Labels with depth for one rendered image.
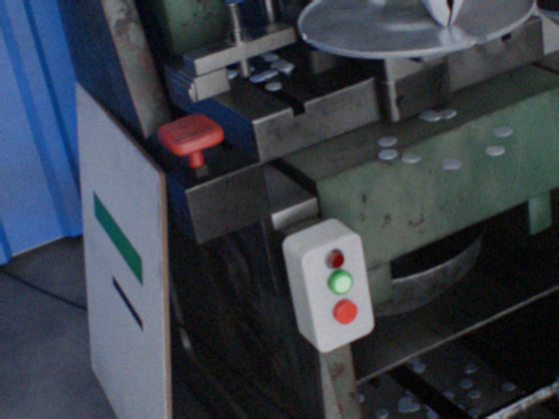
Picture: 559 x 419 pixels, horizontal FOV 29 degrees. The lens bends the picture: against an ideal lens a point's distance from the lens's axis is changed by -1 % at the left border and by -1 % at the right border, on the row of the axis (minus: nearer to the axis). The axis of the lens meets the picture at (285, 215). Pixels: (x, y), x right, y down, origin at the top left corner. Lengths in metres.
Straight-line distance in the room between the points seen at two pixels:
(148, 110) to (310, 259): 0.55
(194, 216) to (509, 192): 0.46
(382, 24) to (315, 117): 0.15
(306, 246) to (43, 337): 1.26
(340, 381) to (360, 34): 0.42
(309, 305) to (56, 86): 1.48
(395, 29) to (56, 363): 1.22
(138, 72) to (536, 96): 0.59
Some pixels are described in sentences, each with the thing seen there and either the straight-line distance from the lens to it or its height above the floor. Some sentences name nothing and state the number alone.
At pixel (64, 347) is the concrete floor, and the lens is 2.32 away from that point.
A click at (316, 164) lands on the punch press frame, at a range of 1.33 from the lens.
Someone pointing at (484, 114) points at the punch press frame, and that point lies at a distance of 1.40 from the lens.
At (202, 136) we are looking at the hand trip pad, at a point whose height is 0.76.
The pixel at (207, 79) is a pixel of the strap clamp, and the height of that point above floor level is 0.73.
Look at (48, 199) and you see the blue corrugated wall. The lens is 2.67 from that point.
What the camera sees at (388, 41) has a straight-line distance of 1.28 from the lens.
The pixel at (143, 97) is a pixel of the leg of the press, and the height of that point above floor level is 0.65.
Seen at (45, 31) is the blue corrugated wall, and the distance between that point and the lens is 2.56.
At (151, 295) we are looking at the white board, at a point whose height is 0.37.
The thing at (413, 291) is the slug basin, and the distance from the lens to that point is 1.55.
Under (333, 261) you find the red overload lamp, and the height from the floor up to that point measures 0.61.
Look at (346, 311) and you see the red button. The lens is 1.23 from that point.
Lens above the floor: 1.22
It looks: 28 degrees down
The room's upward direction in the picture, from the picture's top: 11 degrees counter-clockwise
